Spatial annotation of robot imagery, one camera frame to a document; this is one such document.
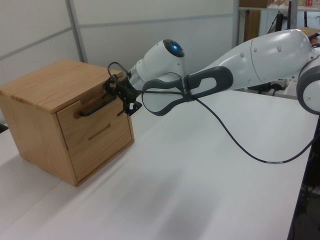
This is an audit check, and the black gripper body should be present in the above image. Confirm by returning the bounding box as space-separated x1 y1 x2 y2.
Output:
115 77 138 104

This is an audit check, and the wooden drawer with black handle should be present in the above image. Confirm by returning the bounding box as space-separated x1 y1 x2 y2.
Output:
56 74 133 151

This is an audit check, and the wooden drawer with slot grip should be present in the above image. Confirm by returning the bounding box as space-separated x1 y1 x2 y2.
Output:
65 108 136 184

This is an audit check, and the wooden drawer cabinet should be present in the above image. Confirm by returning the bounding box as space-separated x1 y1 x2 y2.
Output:
0 58 136 188

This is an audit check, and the brown cardboard box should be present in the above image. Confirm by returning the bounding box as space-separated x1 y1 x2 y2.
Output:
245 9 262 42

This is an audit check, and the white shelf unit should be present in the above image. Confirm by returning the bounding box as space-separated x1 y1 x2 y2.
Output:
238 0 320 44

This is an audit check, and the black vertical pole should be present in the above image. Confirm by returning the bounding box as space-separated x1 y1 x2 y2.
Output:
286 0 294 31

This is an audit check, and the short grey gripper cable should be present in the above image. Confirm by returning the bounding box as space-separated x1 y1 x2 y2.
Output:
107 61 129 77

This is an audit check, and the black velcro cable strap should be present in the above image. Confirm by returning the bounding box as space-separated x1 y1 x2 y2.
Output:
178 74 199 104

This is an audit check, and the grey metal partition post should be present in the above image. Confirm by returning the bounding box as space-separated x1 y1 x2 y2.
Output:
65 0 90 64
231 0 241 50

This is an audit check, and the long black arm cable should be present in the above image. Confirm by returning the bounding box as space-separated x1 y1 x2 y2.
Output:
139 88 316 166

